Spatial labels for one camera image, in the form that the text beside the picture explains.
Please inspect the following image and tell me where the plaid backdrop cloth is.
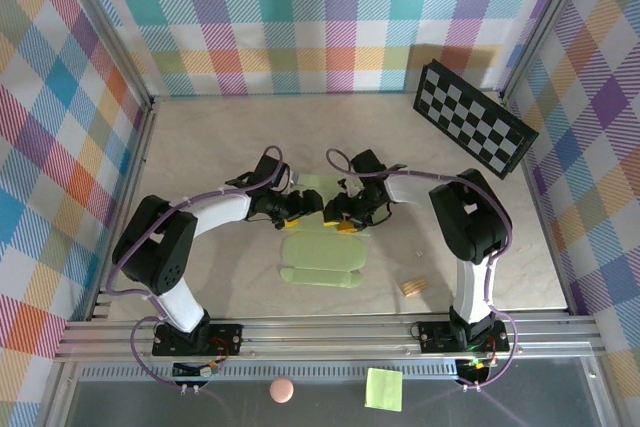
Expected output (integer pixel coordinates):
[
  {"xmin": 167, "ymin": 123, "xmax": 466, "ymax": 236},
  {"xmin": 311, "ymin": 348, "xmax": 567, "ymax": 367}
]
[
  {"xmin": 504, "ymin": 0, "xmax": 640, "ymax": 427},
  {"xmin": 79, "ymin": 0, "xmax": 576, "ymax": 97},
  {"xmin": 0, "ymin": 0, "xmax": 151, "ymax": 427}
]

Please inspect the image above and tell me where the dark glossy panel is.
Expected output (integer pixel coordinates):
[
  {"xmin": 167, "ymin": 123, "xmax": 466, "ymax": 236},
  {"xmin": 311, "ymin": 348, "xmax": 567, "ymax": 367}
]
[{"xmin": 62, "ymin": 357, "xmax": 606, "ymax": 427}]

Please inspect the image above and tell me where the small wooden piece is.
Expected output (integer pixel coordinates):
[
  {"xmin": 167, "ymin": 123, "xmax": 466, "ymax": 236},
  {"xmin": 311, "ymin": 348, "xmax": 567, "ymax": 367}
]
[{"xmin": 399, "ymin": 276, "xmax": 429, "ymax": 298}]

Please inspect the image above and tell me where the light green paper box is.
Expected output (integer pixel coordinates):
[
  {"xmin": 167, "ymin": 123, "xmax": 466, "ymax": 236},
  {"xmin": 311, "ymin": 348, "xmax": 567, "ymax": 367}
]
[{"xmin": 278, "ymin": 173, "xmax": 372, "ymax": 293}]

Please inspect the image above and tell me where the aluminium frame rail wide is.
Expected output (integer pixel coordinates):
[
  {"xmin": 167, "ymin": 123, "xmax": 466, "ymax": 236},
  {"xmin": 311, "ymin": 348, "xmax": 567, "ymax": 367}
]
[{"xmin": 53, "ymin": 314, "xmax": 606, "ymax": 363}]

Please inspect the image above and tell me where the pink round disc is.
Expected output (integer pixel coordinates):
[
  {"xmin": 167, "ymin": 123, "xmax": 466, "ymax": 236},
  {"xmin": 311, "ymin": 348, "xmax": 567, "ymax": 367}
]
[{"xmin": 269, "ymin": 376, "xmax": 295, "ymax": 404}]

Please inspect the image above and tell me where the green sticky note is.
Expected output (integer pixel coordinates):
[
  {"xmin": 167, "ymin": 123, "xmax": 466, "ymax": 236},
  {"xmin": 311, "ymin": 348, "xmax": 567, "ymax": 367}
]
[{"xmin": 363, "ymin": 367, "xmax": 404, "ymax": 413}]

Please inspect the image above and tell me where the purple cable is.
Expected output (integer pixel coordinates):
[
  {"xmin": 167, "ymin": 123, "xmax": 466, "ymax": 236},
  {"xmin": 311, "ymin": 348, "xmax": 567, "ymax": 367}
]
[
  {"xmin": 326, "ymin": 148, "xmax": 519, "ymax": 392},
  {"xmin": 106, "ymin": 145, "xmax": 290, "ymax": 393}
]

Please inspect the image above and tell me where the slotted metal strip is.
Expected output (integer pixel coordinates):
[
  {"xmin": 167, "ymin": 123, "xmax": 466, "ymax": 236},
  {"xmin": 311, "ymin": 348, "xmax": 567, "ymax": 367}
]
[{"xmin": 78, "ymin": 364, "xmax": 464, "ymax": 382}]

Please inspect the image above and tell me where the small circuit board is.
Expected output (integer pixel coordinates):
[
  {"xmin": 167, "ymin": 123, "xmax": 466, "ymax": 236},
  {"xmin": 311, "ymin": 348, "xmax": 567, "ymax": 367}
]
[
  {"xmin": 171, "ymin": 357, "xmax": 222, "ymax": 379},
  {"xmin": 455, "ymin": 355, "xmax": 496, "ymax": 382}
]

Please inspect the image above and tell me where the aluminium frame post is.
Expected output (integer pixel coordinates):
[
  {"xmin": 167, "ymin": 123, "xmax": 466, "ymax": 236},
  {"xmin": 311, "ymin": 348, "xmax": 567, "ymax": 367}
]
[
  {"xmin": 499, "ymin": 0, "xmax": 597, "ymax": 101},
  {"xmin": 52, "ymin": 0, "xmax": 156, "ymax": 108}
]

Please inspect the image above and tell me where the black white checkerboard panel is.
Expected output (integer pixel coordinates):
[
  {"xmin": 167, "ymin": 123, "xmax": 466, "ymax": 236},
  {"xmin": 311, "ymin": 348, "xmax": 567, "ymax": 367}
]
[{"xmin": 412, "ymin": 59, "xmax": 540, "ymax": 181}]

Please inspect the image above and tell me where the aluminium side rail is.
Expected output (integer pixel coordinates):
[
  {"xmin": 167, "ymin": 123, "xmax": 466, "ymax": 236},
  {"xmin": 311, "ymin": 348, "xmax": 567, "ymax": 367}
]
[
  {"xmin": 84, "ymin": 96, "xmax": 159, "ymax": 323},
  {"xmin": 502, "ymin": 95, "xmax": 574, "ymax": 316}
]

